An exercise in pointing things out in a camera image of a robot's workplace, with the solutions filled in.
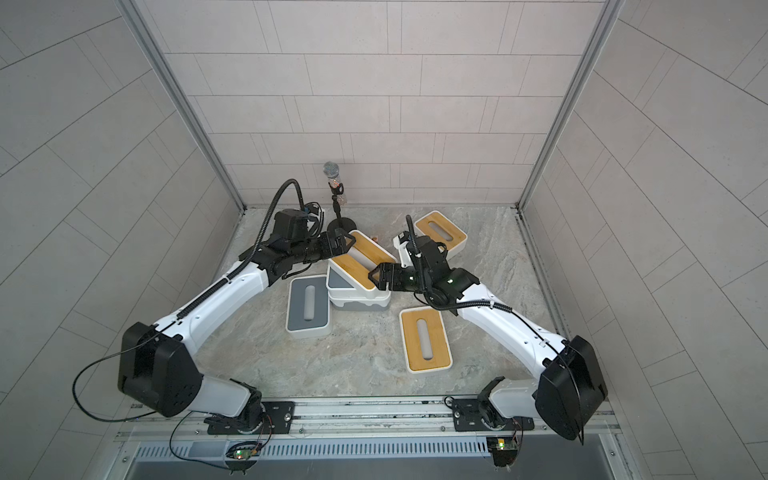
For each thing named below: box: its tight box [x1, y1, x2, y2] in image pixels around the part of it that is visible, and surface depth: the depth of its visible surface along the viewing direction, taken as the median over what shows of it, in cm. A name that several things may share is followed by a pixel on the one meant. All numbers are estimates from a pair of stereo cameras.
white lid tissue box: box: [328, 296, 391, 311], surface depth 86 cm
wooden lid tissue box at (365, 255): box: [327, 230, 398, 291], surface depth 80 cm
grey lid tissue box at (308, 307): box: [286, 274, 331, 339], surface depth 86 cm
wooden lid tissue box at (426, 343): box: [399, 306, 453, 375], surface depth 82 cm
